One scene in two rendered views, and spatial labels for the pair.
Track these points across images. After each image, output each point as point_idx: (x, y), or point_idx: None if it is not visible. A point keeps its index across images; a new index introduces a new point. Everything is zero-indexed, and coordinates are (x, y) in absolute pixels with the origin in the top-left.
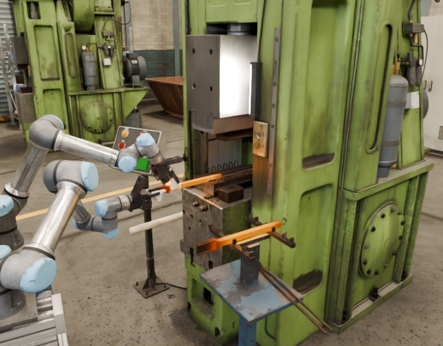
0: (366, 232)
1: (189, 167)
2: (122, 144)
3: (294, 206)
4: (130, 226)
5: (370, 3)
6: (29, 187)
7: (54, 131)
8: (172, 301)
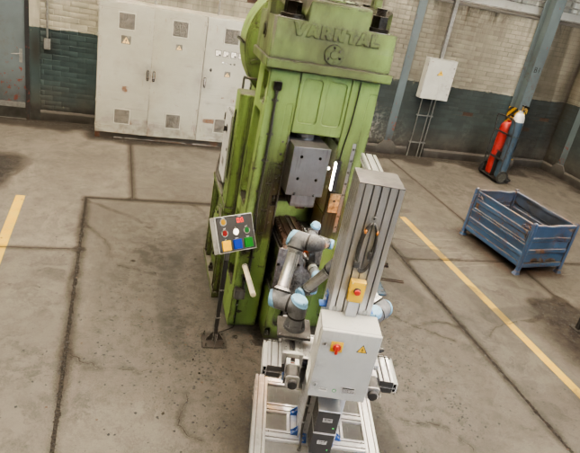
0: None
1: (254, 232)
2: (225, 232)
3: None
4: (94, 315)
5: None
6: None
7: (323, 239)
8: (241, 338)
